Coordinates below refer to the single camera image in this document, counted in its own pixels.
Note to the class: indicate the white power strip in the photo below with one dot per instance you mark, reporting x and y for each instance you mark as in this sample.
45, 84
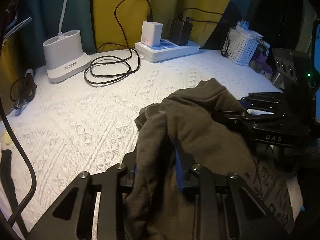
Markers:
166, 51

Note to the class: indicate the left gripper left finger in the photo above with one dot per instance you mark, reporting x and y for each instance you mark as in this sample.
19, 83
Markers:
71, 214

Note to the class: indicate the brown t-shirt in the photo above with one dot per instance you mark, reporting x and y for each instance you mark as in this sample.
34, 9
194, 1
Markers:
155, 208

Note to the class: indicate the white desk lamp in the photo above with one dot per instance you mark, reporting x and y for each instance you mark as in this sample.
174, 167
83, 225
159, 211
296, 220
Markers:
64, 54

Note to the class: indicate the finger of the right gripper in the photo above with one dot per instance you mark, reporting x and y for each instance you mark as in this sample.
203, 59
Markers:
273, 102
254, 127

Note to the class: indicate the black charger adapter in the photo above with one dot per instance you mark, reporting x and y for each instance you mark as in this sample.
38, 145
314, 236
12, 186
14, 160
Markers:
180, 32

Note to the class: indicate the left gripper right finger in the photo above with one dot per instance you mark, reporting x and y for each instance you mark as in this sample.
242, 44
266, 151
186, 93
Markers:
225, 207

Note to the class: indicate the purple plush toy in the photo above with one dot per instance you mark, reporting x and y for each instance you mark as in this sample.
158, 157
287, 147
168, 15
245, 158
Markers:
258, 62

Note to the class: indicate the yellow curtain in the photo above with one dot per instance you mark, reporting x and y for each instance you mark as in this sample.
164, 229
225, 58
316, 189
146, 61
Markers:
120, 21

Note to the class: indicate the white plastic basket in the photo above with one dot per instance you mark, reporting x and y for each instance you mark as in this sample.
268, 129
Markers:
241, 43

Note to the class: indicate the brown cardboard box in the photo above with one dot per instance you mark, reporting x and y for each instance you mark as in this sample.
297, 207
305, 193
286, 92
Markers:
10, 71

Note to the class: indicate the white charger adapter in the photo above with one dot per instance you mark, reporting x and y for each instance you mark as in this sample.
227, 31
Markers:
151, 33

